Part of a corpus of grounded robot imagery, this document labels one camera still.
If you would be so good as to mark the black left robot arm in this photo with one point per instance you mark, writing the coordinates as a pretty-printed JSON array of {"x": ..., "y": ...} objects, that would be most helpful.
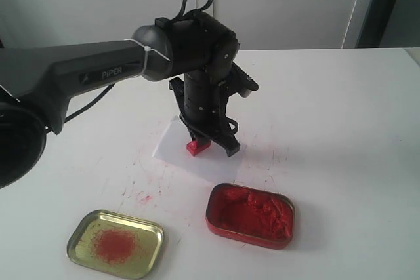
[{"x": 195, "y": 53}]

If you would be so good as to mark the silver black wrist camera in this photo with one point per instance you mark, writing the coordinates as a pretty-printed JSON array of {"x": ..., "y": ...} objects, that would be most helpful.
[{"x": 241, "y": 83}]

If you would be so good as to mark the red ink paste tin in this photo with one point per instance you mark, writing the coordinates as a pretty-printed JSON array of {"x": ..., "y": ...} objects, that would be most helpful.
[{"x": 249, "y": 215}]

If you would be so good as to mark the red rubber stamp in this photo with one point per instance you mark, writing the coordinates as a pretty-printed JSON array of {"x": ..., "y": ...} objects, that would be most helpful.
[{"x": 195, "y": 147}]

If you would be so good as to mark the white cabinet doors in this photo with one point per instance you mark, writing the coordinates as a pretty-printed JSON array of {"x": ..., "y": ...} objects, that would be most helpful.
[{"x": 259, "y": 24}]

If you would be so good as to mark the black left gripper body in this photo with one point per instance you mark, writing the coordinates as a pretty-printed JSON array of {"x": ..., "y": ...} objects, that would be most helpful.
[{"x": 201, "y": 107}]

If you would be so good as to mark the gold tin lid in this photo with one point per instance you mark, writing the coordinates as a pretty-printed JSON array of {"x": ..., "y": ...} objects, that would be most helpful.
[{"x": 116, "y": 244}]

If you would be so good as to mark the white paper sheet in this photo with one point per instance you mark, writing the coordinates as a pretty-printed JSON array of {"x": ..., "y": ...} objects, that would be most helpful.
[{"x": 212, "y": 165}]

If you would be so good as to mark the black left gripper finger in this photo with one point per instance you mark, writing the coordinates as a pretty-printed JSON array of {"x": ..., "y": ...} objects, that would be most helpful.
[
  {"x": 197, "y": 137},
  {"x": 228, "y": 143}
]

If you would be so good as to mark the dark door frame post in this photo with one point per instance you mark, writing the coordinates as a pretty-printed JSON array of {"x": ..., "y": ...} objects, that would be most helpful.
[{"x": 375, "y": 23}]

